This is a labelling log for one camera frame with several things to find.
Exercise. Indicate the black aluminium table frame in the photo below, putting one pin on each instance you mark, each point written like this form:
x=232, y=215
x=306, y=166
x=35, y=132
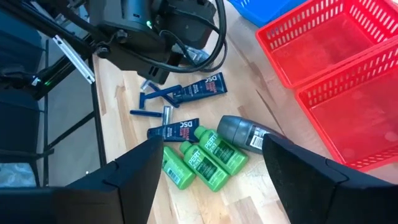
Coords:
x=98, y=124

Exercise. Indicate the green Pert shampoo bottle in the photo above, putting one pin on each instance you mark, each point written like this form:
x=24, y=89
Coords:
x=205, y=168
x=224, y=152
x=177, y=171

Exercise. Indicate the red plastic basket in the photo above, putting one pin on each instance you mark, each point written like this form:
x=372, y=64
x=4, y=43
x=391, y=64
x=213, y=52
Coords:
x=311, y=49
x=357, y=124

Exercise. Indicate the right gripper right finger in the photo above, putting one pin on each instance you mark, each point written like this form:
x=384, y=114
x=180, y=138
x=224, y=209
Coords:
x=311, y=193

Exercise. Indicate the grey roll-on deodorant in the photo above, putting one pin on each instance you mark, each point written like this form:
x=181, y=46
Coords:
x=239, y=130

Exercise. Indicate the silver aluminium rail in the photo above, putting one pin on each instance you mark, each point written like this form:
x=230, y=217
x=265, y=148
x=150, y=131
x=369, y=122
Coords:
x=73, y=57

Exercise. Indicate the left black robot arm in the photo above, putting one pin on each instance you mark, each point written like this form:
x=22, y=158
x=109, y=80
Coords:
x=130, y=18

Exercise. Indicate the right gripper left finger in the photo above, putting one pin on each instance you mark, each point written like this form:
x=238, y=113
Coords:
x=118, y=193

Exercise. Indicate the blue disposable razor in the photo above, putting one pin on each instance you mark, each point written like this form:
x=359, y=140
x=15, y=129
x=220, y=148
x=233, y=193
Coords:
x=161, y=91
x=147, y=84
x=146, y=113

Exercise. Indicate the blue plastic basket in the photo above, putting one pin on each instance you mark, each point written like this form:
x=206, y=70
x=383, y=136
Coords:
x=264, y=11

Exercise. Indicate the navy DSC shave butter tube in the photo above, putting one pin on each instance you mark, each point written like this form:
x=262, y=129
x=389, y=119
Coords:
x=202, y=88
x=174, y=130

